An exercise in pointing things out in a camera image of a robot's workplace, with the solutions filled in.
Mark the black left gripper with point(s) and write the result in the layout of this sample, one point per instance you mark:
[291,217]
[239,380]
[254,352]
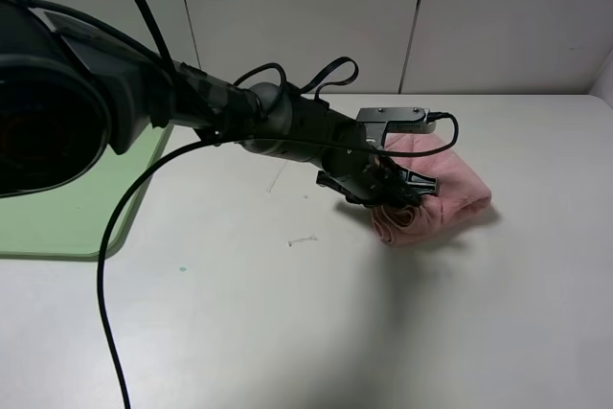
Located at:
[352,164]

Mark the pink terry towel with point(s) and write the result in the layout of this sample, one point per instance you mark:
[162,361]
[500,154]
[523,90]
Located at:
[462,195]

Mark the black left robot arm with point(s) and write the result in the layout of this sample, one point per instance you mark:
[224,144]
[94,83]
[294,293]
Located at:
[71,87]

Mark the green plastic tray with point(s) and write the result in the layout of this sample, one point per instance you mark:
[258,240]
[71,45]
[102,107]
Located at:
[67,224]

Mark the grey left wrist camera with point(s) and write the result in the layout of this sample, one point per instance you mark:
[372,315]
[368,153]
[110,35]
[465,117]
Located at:
[381,121]

